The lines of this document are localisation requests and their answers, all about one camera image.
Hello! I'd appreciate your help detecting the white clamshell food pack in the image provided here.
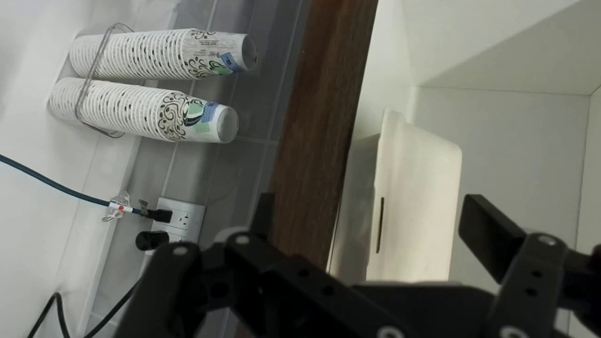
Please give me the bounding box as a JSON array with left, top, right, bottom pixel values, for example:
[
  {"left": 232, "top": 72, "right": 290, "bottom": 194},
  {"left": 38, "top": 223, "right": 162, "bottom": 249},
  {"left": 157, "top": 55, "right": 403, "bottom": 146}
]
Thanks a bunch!
[{"left": 327, "top": 108, "right": 465, "bottom": 285}]

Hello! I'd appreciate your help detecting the black power plug cable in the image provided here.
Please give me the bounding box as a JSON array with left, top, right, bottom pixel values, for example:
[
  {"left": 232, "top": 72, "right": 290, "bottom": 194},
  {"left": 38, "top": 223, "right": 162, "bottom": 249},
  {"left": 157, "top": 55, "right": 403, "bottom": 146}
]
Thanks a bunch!
[{"left": 25, "top": 228, "right": 173, "bottom": 338}]

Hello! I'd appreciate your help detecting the clear cup holder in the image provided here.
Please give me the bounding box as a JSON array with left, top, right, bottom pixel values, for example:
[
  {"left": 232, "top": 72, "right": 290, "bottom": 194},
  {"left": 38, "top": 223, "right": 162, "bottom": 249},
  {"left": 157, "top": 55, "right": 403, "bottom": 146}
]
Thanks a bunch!
[{"left": 74, "top": 20, "right": 140, "bottom": 140}]

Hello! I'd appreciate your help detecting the printed paper cup stack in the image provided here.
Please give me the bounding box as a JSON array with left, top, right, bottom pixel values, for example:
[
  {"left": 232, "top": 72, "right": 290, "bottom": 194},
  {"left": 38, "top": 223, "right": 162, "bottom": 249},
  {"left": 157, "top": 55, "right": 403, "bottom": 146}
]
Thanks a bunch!
[
  {"left": 46, "top": 74, "right": 241, "bottom": 146},
  {"left": 66, "top": 25, "right": 264, "bottom": 80}
]

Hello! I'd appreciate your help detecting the white wall outlet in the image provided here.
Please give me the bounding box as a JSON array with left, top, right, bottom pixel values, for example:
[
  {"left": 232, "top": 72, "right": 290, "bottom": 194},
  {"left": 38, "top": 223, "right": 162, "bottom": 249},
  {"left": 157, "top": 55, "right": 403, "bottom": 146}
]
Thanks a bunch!
[{"left": 153, "top": 194, "right": 207, "bottom": 243}]

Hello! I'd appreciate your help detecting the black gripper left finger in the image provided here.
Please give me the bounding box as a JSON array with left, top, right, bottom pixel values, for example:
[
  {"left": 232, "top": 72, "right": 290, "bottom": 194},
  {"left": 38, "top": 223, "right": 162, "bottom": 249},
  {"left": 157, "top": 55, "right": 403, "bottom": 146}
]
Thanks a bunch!
[{"left": 115, "top": 191, "right": 416, "bottom": 338}]

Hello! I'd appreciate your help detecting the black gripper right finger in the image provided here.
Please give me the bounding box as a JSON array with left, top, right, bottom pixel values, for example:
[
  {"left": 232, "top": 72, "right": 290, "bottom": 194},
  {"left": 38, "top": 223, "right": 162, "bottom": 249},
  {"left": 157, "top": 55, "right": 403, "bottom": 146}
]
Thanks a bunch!
[{"left": 457, "top": 193, "right": 601, "bottom": 338}]

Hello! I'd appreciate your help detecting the white open wall cabinet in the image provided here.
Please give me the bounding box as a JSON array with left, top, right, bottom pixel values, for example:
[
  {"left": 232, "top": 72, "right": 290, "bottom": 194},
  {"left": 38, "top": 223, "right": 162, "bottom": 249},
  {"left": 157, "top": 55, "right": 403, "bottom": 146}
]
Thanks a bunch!
[{"left": 269, "top": 0, "right": 601, "bottom": 338}]

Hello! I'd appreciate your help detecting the thin blue cable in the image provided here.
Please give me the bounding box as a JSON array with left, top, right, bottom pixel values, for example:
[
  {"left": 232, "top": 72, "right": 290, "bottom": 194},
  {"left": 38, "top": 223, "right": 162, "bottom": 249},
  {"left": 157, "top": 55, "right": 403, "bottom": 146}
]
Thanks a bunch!
[{"left": 0, "top": 151, "right": 175, "bottom": 224}]

